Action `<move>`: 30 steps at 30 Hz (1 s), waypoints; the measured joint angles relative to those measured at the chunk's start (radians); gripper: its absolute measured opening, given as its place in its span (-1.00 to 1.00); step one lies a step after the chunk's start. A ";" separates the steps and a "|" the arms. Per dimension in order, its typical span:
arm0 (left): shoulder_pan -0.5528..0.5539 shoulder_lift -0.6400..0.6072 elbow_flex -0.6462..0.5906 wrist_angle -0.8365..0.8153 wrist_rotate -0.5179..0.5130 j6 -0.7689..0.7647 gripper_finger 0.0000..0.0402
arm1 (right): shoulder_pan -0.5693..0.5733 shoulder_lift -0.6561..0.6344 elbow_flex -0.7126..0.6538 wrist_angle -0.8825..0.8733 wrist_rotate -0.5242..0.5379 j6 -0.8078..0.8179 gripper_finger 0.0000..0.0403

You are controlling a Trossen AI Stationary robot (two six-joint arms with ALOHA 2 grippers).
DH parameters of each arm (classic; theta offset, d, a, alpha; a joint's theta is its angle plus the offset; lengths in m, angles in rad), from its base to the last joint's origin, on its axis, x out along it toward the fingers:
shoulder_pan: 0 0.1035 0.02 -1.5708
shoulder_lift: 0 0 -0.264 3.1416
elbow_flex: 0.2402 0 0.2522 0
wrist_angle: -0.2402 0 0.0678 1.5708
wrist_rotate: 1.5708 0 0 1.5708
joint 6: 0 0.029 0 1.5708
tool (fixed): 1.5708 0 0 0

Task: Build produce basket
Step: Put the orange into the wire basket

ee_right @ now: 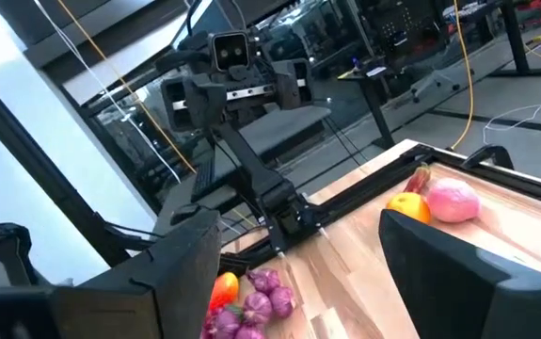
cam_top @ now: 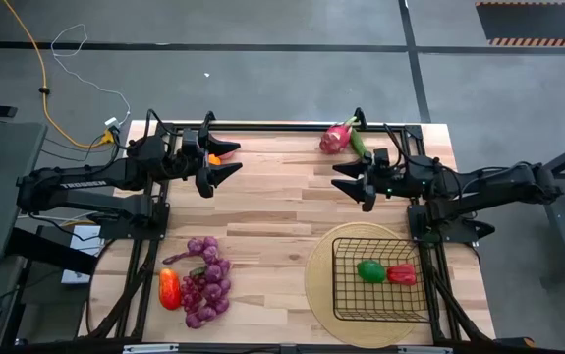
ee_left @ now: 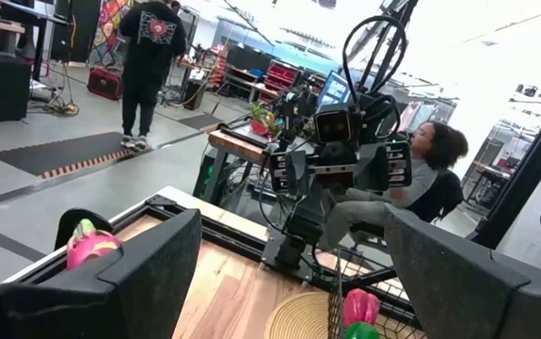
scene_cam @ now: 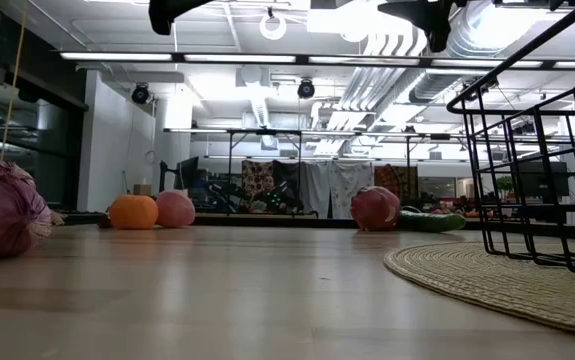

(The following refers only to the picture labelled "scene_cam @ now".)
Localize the pink peach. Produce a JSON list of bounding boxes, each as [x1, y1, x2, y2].
[[155, 189, 197, 229]]

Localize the white ceiling ring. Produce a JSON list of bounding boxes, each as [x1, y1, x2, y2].
[[258, 11, 289, 42]]

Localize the brown patterned hanging cloth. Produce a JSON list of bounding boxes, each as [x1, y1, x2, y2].
[[240, 159, 274, 214]]

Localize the green cucumber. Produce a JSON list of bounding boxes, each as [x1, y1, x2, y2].
[[397, 209, 468, 234]]

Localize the round woven straw placemat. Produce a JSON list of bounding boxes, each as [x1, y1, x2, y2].
[[383, 241, 575, 343]]

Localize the white hanging cloth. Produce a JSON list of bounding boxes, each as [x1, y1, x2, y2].
[[329, 160, 376, 220]]

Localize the black wire basket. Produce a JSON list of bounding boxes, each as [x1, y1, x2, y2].
[[445, 0, 575, 276]]

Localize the green potted plant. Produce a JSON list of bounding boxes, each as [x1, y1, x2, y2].
[[494, 174, 516, 202]]

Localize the grey hanging cloth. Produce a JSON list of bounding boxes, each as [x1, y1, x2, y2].
[[299, 160, 332, 219]]

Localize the yellow cable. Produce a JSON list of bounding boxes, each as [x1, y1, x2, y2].
[[0, 0, 28, 162]]

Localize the black ceiling spot lamp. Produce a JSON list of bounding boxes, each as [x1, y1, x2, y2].
[[296, 77, 317, 100], [130, 82, 154, 106]]

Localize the black metal rack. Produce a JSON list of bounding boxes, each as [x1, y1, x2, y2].
[[226, 128, 304, 217]]

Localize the black bar with light strips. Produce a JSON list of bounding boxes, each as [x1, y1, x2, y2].
[[59, 49, 575, 71]]

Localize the orange patterned hanging cloth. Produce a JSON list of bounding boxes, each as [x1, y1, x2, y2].
[[374, 164, 419, 201]]

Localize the person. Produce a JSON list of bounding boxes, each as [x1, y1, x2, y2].
[[250, 173, 289, 215]]

